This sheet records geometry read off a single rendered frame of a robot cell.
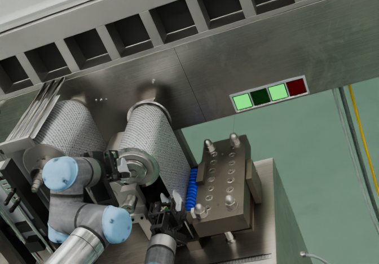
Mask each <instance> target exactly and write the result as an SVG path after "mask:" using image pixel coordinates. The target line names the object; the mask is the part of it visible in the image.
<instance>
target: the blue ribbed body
mask: <svg viewBox="0 0 379 264"><path fill-rule="evenodd" d="M197 170H198V169H197V168H195V169H192V170H191V173H190V178H189V184H188V185H189V186H188V190H187V191H188V192H187V197H186V203H185V207H186V210H187V211H190V210H191V208H194V207H195V203H196V195H197V188H198V185H197V183H196V177H197Z"/></svg>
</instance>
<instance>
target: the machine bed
mask: <svg viewBox="0 0 379 264"><path fill-rule="evenodd" d="M253 163H254V166H255V168H256V170H257V172H258V175H259V178H260V180H261V183H262V203H259V204H256V203H255V201H254V231H252V232H246V233H243V234H237V235H235V236H236V241H235V242H234V243H233V244H227V243H226V237H220V238H216V239H211V237H210V236H204V241H203V246H202V249H200V250H194V251H189V249H188V247H187V246H186V245H184V246H182V247H177V249H176V254H175V260H174V264H209V263H215V262H221V261H227V260H231V259H237V258H243V257H249V256H255V255H259V254H265V253H271V252H272V258H270V259H264V260H260V261H254V262H247V263H241V264H280V250H279V224H278V211H277V185H276V165H275V162H274V160H273V158H270V159H265V160H261V161H256V162H253ZM179 232H180V233H182V234H184V235H186V236H187V226H186V224H185V222H183V227H181V228H180V230H179ZM148 244H149V240H148V239H147V237H146V235H145V233H144V232H143V230H142V228H141V227H140V225H139V223H132V229H131V233H130V235H129V237H128V238H127V239H126V240H125V241H124V242H121V243H119V244H117V243H115V244H111V243H110V244H109V245H108V246H107V247H106V249H105V250H104V251H103V252H102V254H101V255H100V256H99V257H98V259H97V260H96V261H95V262H94V263H93V264H144V261H145V258H146V253H147V249H148ZM37 253H38V254H39V256H40V257H41V258H42V259H44V258H49V257H51V254H50V252H49V251H48V250H47V249H45V250H43V251H39V252H37Z"/></svg>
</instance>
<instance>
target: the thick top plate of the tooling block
mask: <svg viewBox="0 0 379 264"><path fill-rule="evenodd" d="M238 137H239V139H240V140H241V143H240V144H239V145H238V146H235V147H234V146H231V142H230V138H228V139H224V140H220V141H217V142H213V144H214V146H215V150H214V151H213V152H210V153H207V152H206V149H205V145H204V147H203V152H202V160H201V163H203V162H205V163H206V165H207V167H206V176H205V184H203V185H200V186H198V188H197V195H196V203H195V204H198V203H199V204H201V205H202V206H203V207H205V209H206V211H207V212H208V216H207V217H206V218H204V219H197V217H196V218H194V219H193V223H192V224H193V226H194V228H195V230H196V232H197V234H198V236H199V237H204V236H210V235H216V234H221V233H225V232H231V231H236V230H242V229H245V228H249V224H250V189H249V186H248V184H247V182H246V160H248V159H251V146H250V143H249V141H248V138H247V136H246V134H245V135H241V136H238ZM226 195H231V196H232V197H233V198H234V199H235V200H236V202H237V203H238V207H237V209H235V210H233V211H228V210H227V208H226V202H225V197H226Z"/></svg>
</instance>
